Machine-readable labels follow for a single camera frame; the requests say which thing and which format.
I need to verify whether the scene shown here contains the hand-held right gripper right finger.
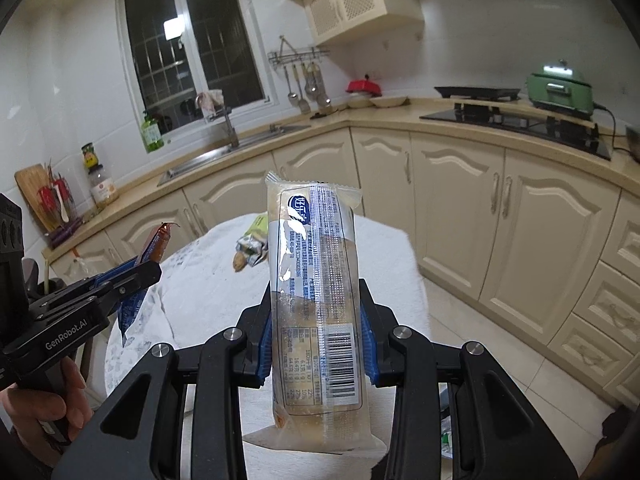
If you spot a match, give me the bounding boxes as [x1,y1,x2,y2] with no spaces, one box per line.
[352,277,581,480]

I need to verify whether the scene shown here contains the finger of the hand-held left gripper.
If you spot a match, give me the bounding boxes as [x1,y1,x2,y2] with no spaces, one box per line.
[100,260,163,311]
[87,255,153,286]

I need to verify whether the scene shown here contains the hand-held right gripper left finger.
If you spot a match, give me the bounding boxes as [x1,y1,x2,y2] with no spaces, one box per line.
[50,280,276,480]

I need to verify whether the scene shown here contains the brown snack wrapper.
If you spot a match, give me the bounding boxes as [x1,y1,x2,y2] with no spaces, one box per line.
[120,222,173,346]

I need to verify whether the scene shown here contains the long clear bread wrapper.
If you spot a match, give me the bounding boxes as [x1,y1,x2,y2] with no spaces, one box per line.
[242,170,388,461]

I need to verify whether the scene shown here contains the person's left hand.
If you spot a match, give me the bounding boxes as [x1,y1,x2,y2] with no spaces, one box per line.
[0,360,93,466]

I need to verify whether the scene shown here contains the white jar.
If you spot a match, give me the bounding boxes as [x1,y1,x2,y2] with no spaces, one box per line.
[89,164,120,206]

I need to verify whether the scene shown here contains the white spoon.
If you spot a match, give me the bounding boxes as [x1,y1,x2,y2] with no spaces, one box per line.
[54,180,70,222]

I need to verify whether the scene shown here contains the olive snack wrapper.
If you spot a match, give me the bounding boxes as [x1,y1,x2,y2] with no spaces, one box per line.
[232,235,271,273]

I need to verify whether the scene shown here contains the wooden cutting board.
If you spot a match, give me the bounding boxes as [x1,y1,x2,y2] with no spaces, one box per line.
[14,162,63,233]

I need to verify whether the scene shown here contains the green dish soap bottle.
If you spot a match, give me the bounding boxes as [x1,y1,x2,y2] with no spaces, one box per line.
[140,111,165,154]

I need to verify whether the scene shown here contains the steel sink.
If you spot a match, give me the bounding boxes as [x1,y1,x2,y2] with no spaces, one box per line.
[157,122,311,188]

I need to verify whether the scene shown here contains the steel faucet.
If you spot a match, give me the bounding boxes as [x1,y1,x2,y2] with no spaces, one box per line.
[207,105,241,148]

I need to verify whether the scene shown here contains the dish cloth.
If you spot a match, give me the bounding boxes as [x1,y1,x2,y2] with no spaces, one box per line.
[195,90,223,123]

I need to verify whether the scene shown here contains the cream base cabinets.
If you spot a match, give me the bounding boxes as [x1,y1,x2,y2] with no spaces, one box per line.
[47,127,640,408]

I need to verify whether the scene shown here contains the steel spatula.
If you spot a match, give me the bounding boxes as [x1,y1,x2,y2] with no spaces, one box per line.
[292,62,312,113]

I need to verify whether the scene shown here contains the window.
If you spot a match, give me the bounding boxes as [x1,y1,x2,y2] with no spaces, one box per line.
[117,0,273,126]

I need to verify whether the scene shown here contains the red pot lid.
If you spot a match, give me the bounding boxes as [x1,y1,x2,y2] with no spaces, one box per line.
[346,76,385,97]

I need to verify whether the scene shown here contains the black gas stove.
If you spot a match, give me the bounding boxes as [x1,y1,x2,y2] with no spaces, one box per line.
[420,102,613,161]

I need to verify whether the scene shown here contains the black griddle tray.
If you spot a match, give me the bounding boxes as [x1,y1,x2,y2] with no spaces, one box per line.
[434,85,522,102]

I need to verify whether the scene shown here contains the green electric cooker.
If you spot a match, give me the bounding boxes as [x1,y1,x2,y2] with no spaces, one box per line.
[525,60,596,120]

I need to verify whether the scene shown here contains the wall utensil rack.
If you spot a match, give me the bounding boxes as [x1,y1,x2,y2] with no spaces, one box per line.
[267,35,331,68]

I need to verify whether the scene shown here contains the black power cable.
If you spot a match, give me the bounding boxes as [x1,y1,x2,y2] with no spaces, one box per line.
[592,102,631,153]

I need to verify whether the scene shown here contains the cream wall cabinet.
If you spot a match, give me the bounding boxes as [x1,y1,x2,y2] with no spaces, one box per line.
[277,0,426,48]

